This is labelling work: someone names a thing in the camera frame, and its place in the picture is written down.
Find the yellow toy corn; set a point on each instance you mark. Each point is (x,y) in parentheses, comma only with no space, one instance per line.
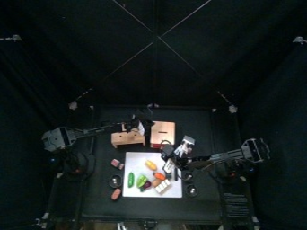
(151,165)

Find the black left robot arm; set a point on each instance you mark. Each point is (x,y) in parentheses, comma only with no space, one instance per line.
(60,137)

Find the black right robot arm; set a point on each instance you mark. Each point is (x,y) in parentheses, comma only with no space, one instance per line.
(255,149)

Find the small black bowl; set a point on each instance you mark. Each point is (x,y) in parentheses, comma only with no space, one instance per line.
(115,181)
(191,190)
(187,176)

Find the orange toy vegetable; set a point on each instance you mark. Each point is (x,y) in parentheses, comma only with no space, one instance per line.
(159,175)

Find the white sliced toy block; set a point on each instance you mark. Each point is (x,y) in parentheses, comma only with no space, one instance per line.
(163,187)

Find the small wooden stool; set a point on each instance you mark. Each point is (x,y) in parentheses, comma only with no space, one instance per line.
(127,139)

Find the wooden box with red drawer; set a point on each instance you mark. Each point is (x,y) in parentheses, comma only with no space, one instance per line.
(163,133)

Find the purple toy eggplant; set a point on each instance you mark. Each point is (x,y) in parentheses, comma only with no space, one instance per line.
(147,185)

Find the pink toy sausage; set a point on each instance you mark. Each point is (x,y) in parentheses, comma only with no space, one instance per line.
(115,194)

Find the white text label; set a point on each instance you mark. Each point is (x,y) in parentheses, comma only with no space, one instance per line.
(235,203)

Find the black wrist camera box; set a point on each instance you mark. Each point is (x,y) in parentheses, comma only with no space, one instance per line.
(167,149)

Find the white frame clip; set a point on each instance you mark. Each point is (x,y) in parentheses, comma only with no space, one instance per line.
(299,39)
(72,105)
(232,109)
(16,38)
(151,105)

